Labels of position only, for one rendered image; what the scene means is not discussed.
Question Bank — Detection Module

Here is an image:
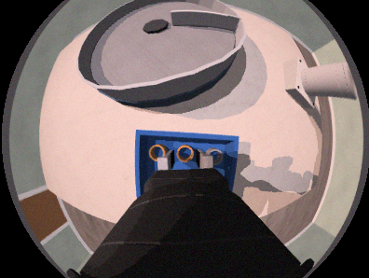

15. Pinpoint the bronze bushing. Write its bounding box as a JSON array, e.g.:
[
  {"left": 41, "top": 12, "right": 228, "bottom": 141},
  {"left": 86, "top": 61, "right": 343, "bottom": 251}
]
[
  {"left": 176, "top": 145, "right": 194, "bottom": 162},
  {"left": 149, "top": 144, "right": 167, "bottom": 161}
]

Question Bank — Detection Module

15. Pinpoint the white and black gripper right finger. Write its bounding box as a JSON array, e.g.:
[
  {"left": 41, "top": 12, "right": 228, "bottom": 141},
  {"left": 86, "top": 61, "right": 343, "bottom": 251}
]
[{"left": 196, "top": 149, "right": 213, "bottom": 169}]

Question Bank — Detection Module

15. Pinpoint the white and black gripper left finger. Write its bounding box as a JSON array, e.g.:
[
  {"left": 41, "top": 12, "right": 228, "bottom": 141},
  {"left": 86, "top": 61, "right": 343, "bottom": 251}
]
[{"left": 157, "top": 150, "right": 175, "bottom": 170}]

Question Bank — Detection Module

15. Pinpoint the grey metal ring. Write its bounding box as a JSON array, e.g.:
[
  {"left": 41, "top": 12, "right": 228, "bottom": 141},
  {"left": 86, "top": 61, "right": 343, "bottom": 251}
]
[{"left": 205, "top": 147, "right": 223, "bottom": 165}]

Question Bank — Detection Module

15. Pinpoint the blue crate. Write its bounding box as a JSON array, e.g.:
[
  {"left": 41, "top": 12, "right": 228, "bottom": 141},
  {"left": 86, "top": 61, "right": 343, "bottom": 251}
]
[{"left": 135, "top": 130, "right": 239, "bottom": 198}]

